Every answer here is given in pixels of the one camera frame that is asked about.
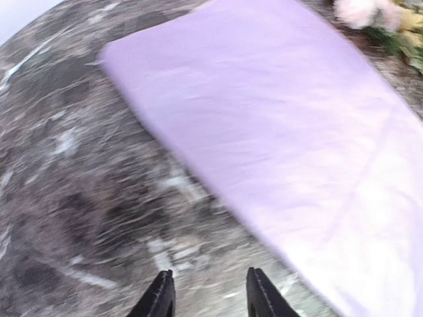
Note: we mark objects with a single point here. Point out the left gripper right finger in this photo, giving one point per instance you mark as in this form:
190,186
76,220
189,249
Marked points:
263,298

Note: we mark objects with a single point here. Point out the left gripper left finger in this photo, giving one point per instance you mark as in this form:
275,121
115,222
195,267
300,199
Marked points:
158,299

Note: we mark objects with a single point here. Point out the pink wrapping paper sheet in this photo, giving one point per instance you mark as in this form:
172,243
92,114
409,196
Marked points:
289,124

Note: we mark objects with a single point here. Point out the yellow daisy bunch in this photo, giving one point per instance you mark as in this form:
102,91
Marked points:
399,31

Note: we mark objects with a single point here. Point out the pink carnation stem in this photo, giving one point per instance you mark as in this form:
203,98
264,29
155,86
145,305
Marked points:
358,14

